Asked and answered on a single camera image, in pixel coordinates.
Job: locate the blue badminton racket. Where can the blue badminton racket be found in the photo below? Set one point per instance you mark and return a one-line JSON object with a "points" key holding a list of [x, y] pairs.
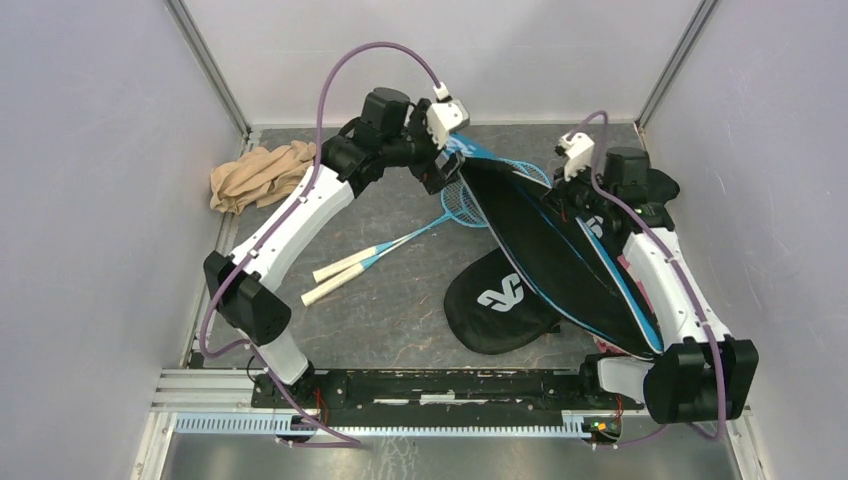
{"points": [[324, 288], [457, 207]]}

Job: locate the pink camouflage cloth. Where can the pink camouflage cloth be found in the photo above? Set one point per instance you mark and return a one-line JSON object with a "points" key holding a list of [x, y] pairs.
{"points": [[605, 347]]}

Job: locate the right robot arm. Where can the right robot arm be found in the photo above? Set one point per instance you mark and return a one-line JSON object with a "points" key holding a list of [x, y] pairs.
{"points": [[700, 372]]}

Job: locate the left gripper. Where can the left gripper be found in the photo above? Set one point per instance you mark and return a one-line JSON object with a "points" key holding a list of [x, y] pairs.
{"points": [[430, 174]]}

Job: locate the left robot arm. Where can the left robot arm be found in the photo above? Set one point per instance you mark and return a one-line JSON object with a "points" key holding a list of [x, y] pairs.
{"points": [[392, 131]]}

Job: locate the black Crossway racket bag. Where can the black Crossway racket bag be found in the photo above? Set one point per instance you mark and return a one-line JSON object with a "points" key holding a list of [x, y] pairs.
{"points": [[492, 311]]}

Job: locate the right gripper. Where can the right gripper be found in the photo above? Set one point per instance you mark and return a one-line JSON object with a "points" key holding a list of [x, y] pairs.
{"points": [[559, 194]]}

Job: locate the blue Sport racket bag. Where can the blue Sport racket bag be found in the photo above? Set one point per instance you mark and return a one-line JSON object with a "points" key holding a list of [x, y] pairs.
{"points": [[562, 261]]}

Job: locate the beige cloth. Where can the beige cloth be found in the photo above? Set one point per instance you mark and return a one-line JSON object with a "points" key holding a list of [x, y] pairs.
{"points": [[260, 177]]}

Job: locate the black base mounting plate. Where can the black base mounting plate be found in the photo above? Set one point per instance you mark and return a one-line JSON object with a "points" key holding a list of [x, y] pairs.
{"points": [[452, 398]]}

